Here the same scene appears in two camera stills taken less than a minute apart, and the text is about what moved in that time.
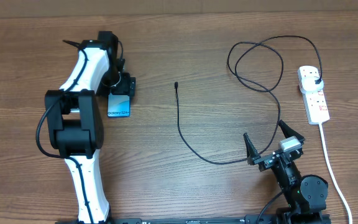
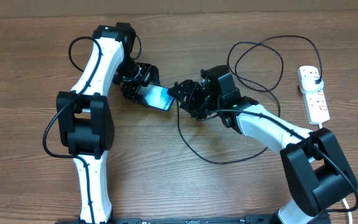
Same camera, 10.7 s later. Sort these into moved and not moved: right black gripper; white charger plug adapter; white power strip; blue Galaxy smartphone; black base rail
Moved: right black gripper; blue Galaxy smartphone
Not moved: white power strip; black base rail; white charger plug adapter
